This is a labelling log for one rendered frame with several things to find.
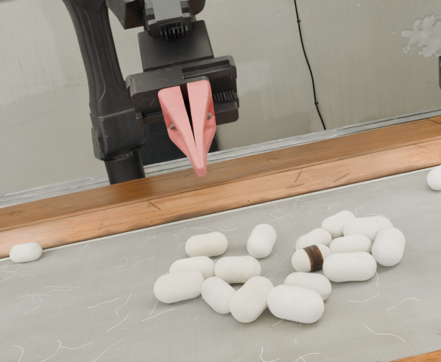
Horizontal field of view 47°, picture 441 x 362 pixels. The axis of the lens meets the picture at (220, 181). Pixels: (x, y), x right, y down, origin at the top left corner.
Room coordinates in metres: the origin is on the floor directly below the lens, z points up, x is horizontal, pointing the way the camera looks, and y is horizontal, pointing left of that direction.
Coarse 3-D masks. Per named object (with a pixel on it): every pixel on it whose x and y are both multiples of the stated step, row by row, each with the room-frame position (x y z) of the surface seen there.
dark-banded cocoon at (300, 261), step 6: (318, 246) 0.35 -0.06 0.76; (324, 246) 0.35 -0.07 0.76; (294, 252) 0.35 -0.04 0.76; (300, 252) 0.34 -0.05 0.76; (324, 252) 0.34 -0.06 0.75; (330, 252) 0.35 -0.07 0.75; (294, 258) 0.34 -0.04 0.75; (300, 258) 0.34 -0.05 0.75; (306, 258) 0.34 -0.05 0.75; (324, 258) 0.34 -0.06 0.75; (294, 264) 0.34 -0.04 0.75; (300, 264) 0.34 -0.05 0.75; (306, 264) 0.34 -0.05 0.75; (300, 270) 0.34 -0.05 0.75; (306, 270) 0.34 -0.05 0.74
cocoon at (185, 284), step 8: (176, 272) 0.34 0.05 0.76; (184, 272) 0.34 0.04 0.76; (192, 272) 0.34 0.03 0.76; (160, 280) 0.34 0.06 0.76; (168, 280) 0.33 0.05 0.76; (176, 280) 0.33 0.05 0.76; (184, 280) 0.33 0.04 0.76; (192, 280) 0.33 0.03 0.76; (200, 280) 0.34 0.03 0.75; (160, 288) 0.33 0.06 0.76; (168, 288) 0.33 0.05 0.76; (176, 288) 0.33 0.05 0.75; (184, 288) 0.33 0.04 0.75; (192, 288) 0.33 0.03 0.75; (200, 288) 0.33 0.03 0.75; (160, 296) 0.33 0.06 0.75; (168, 296) 0.33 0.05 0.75; (176, 296) 0.33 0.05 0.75; (184, 296) 0.33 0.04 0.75; (192, 296) 0.33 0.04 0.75
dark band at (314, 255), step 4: (304, 248) 0.35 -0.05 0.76; (308, 248) 0.35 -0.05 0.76; (312, 248) 0.34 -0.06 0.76; (316, 248) 0.34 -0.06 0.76; (308, 252) 0.34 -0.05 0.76; (312, 252) 0.34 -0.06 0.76; (316, 252) 0.34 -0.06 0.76; (320, 252) 0.34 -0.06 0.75; (308, 256) 0.34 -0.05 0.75; (312, 256) 0.34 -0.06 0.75; (316, 256) 0.34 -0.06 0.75; (320, 256) 0.34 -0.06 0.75; (312, 260) 0.34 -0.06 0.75; (316, 260) 0.34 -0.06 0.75; (320, 260) 0.34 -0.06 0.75; (312, 264) 0.34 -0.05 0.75; (316, 264) 0.34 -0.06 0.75; (320, 264) 0.34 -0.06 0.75; (312, 268) 0.34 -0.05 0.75; (316, 268) 0.34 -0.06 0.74; (320, 268) 0.34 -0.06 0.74
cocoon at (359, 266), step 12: (360, 252) 0.32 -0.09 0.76; (324, 264) 0.32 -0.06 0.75; (336, 264) 0.31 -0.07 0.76; (348, 264) 0.31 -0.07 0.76; (360, 264) 0.31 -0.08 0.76; (372, 264) 0.31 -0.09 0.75; (336, 276) 0.31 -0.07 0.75; (348, 276) 0.31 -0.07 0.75; (360, 276) 0.31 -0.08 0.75; (372, 276) 0.31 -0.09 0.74
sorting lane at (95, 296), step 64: (320, 192) 0.50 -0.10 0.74; (384, 192) 0.47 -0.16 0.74; (64, 256) 0.47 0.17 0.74; (128, 256) 0.44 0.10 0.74; (0, 320) 0.36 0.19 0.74; (64, 320) 0.34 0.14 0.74; (128, 320) 0.32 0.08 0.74; (192, 320) 0.31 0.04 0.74; (256, 320) 0.29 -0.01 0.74; (320, 320) 0.28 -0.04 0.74; (384, 320) 0.27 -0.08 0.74
